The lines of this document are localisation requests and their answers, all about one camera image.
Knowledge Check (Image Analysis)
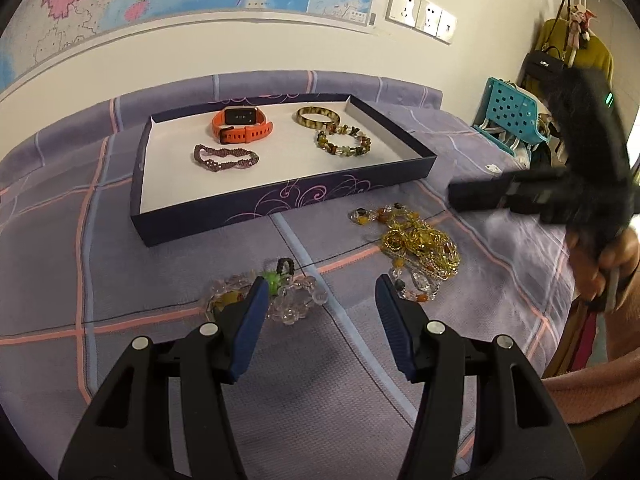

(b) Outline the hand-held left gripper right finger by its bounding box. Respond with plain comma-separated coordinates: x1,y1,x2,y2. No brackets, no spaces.
375,274,586,480

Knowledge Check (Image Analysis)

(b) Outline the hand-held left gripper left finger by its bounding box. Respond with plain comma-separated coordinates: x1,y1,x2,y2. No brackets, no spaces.
57,276,271,480

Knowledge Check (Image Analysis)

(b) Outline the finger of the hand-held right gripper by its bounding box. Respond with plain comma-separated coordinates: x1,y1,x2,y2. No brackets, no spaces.
448,167,576,216

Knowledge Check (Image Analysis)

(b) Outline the orange yellow butterfly pendant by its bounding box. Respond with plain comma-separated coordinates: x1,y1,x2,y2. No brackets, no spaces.
212,293,247,312

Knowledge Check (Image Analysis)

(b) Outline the clear crystal bead bracelet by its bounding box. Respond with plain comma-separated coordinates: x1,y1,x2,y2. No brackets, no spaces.
202,271,328,323

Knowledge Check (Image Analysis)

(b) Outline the green pendant black cord bracelet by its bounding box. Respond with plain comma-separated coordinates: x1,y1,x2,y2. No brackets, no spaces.
260,258,297,295

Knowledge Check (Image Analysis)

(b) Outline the yellow bead necklace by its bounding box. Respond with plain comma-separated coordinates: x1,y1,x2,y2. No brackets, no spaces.
380,210,461,281

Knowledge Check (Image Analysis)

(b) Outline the clear and orange bead bracelet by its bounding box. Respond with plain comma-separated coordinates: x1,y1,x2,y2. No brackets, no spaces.
348,203,408,227

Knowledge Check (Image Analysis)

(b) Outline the dark purple shallow box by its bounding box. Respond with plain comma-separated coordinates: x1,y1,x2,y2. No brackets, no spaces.
130,93,439,247

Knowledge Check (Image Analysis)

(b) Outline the person's right hand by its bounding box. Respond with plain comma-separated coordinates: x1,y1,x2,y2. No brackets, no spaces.
567,227,640,311

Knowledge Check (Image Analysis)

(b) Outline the teal plastic basket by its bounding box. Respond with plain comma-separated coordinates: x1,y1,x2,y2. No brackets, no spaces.
471,77,552,157

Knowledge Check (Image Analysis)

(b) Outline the yellow hanging coat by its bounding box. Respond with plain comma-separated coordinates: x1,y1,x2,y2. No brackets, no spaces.
534,18,615,97

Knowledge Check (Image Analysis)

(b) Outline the black handbag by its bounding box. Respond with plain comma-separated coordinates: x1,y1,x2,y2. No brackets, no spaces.
517,46,577,98

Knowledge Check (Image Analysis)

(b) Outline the hanging plush doll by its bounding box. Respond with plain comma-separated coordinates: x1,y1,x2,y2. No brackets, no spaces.
567,4,599,50

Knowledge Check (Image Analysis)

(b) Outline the orange smart watch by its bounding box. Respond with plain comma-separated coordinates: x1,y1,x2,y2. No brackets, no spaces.
211,106,277,144

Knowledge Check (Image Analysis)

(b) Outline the tortoiseshell bangle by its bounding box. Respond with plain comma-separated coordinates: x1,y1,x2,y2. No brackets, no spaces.
295,106,342,130

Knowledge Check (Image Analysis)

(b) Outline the pink clothing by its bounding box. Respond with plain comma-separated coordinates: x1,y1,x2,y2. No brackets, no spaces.
541,350,640,433

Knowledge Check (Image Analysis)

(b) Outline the maroon braided bracelet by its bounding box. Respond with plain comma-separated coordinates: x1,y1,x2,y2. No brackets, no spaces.
193,144,261,172

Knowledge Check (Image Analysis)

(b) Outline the white wall socket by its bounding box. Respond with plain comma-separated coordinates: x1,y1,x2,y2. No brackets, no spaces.
416,0,444,37
386,0,422,29
436,10,459,44

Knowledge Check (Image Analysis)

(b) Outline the multicolour stone bead bracelet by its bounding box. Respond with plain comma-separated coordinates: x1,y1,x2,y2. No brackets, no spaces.
315,125,373,159

